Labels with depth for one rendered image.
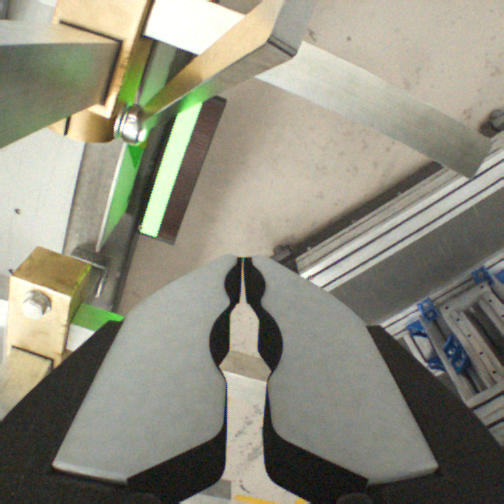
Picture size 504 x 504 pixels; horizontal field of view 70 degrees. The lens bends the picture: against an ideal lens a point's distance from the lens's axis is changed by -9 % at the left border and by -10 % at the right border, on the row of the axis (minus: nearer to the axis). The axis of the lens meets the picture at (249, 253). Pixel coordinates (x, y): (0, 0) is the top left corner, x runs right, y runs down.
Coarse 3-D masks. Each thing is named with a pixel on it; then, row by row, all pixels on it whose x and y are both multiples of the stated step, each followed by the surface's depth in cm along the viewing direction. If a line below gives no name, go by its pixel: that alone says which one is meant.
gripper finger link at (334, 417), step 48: (288, 288) 10; (288, 336) 9; (336, 336) 9; (288, 384) 7; (336, 384) 7; (384, 384) 7; (288, 432) 6; (336, 432) 6; (384, 432) 6; (288, 480) 7; (336, 480) 6; (384, 480) 6
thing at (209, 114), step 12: (204, 108) 37; (216, 108) 37; (204, 120) 38; (216, 120) 38; (204, 132) 39; (192, 144) 39; (204, 144) 39; (192, 156) 40; (192, 168) 40; (180, 180) 41; (192, 180) 41; (180, 192) 42; (168, 204) 42; (180, 204) 42; (168, 216) 43; (180, 216) 43; (168, 228) 43; (168, 240) 44
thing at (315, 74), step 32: (160, 0) 19; (192, 0) 20; (160, 32) 20; (192, 32) 20; (224, 32) 20; (288, 64) 21; (320, 64) 21; (352, 64) 21; (320, 96) 22; (352, 96) 22; (384, 96) 22; (384, 128) 23; (416, 128) 23; (448, 128) 23; (448, 160) 24; (480, 160) 24
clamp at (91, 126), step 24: (72, 0) 18; (96, 0) 18; (120, 0) 19; (144, 0) 19; (72, 24) 19; (96, 24) 19; (120, 24) 19; (144, 24) 20; (120, 48) 20; (144, 48) 22; (120, 72) 20; (120, 96) 22; (72, 120) 22; (96, 120) 22
